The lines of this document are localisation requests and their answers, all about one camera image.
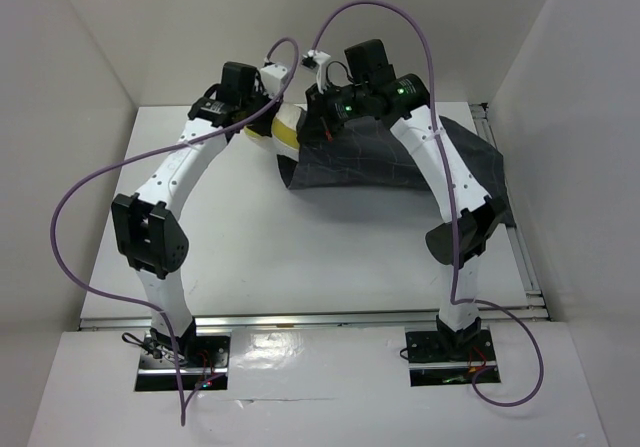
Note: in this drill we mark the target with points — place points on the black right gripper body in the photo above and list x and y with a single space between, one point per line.
333 107

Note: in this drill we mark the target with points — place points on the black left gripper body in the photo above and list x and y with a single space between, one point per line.
262 125

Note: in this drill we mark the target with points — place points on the cream memory foam pillow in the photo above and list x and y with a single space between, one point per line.
277 130

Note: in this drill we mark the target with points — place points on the dark grey checked pillowcase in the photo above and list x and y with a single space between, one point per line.
367 154

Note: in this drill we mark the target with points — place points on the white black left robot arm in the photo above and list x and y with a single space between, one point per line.
147 229

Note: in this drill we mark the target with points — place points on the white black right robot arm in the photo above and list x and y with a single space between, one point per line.
470 214

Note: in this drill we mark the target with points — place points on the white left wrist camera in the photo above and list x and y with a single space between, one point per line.
273 77

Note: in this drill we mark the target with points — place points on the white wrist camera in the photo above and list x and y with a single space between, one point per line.
273 77
317 62

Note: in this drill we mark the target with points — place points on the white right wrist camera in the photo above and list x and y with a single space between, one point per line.
317 62

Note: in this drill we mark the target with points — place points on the aluminium front rail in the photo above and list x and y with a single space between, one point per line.
275 320

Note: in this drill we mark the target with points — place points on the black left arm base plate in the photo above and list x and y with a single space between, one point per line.
203 352

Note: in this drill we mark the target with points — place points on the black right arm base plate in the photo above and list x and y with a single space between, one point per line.
424 347

